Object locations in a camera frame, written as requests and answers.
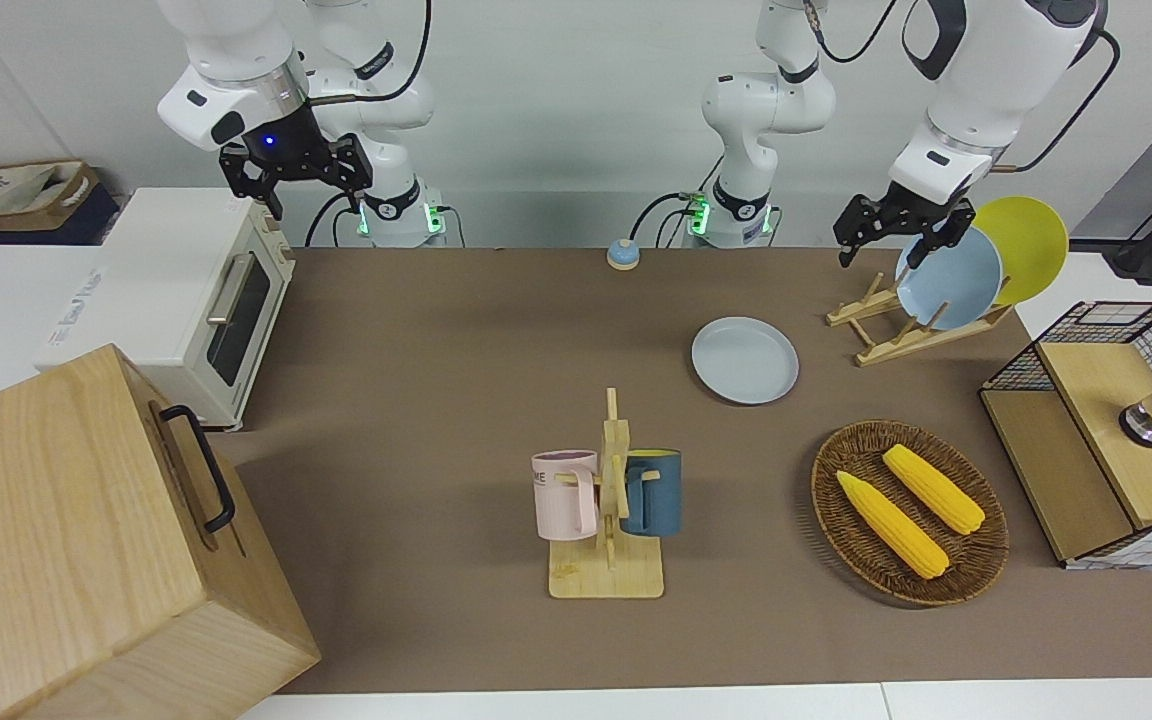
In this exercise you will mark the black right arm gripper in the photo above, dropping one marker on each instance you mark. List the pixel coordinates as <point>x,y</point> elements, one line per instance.
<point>286,145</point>

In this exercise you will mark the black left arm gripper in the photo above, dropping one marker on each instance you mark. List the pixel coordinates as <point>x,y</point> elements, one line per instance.
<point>916,205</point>

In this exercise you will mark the gray round plate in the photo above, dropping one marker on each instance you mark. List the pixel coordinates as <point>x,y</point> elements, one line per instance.
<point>744,360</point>

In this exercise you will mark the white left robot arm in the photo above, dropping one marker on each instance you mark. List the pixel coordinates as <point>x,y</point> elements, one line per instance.
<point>986,90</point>

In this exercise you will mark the light blue plate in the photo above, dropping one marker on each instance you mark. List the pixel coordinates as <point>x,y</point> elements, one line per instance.
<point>961,285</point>

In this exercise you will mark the wooden plate rack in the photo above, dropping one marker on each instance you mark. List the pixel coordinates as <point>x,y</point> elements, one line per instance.
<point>896,345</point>

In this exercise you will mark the yellow plate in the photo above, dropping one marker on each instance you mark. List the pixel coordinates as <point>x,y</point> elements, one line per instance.
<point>1031,245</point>

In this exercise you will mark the white toaster oven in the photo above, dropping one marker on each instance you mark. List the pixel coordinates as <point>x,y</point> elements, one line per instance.
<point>166,290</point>

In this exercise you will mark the dark blue bin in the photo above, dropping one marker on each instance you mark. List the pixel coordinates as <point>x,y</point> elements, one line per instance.
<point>86,228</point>

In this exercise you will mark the brown cardboard box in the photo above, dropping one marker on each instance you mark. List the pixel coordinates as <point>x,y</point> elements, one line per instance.
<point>71,205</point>

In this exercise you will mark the yellow corn cob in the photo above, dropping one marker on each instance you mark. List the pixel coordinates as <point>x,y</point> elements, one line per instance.
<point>936,490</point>
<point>891,522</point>

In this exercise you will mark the blue service bell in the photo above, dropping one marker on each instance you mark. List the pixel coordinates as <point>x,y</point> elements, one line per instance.
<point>623,257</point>

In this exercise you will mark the beige cloth bag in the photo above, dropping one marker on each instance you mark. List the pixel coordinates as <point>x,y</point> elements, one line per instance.
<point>6,188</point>

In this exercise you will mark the brown wicker basket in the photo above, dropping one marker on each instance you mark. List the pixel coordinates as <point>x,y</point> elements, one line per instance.
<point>976,560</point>

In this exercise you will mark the dark blue mug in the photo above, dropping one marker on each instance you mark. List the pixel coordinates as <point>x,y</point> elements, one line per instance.
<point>661,495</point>

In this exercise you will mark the pink mug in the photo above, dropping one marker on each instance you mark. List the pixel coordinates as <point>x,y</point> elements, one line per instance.
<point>561,500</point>

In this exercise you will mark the wooden drawer cabinet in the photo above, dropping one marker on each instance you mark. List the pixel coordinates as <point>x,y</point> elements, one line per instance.
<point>56,520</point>

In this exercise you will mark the wooden mug tree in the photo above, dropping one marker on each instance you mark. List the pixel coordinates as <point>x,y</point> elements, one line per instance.
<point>606,575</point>

